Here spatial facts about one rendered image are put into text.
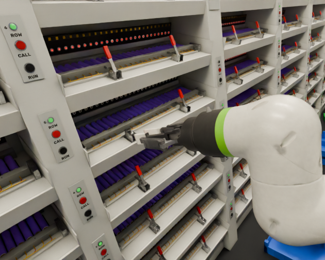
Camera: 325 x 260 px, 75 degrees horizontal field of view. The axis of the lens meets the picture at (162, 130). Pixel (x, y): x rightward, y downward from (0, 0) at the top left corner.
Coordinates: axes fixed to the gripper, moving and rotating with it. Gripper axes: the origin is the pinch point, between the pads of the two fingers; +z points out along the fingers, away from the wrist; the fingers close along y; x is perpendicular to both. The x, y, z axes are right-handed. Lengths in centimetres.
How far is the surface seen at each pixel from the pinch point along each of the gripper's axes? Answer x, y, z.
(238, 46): 17, 67, 3
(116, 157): -3.2, -7.6, 7.7
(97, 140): 3.1, -9.1, 12.0
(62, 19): 32.8, -10.2, 0.5
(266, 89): -15, 114, 15
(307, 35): 9, 185, 5
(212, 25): 27, 48, 1
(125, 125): 3.7, 1.2, 11.9
